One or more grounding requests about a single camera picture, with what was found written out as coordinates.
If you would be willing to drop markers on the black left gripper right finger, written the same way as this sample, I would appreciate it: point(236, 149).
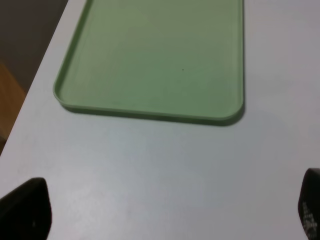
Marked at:
point(309, 204)

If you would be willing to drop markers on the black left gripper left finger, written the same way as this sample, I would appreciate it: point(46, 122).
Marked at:
point(26, 212)

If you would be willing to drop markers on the green plastic tray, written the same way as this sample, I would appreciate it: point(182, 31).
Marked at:
point(167, 60)

